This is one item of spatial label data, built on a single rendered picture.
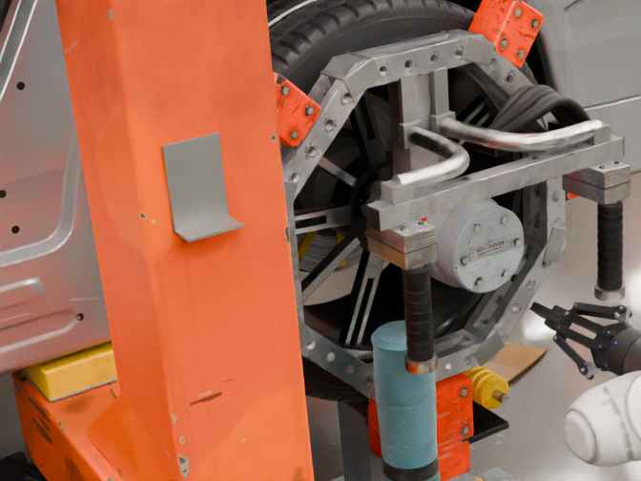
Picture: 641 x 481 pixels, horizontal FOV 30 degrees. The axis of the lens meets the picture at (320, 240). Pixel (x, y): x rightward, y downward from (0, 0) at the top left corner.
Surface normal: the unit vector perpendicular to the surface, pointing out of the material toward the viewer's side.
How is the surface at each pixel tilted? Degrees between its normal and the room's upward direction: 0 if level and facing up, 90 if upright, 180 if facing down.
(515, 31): 90
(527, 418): 0
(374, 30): 90
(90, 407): 0
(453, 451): 90
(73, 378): 90
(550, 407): 0
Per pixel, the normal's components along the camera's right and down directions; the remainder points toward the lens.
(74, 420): -0.08, -0.93
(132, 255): -0.85, 0.26
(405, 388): -0.02, 0.33
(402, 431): -0.23, 0.42
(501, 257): 0.51, 0.28
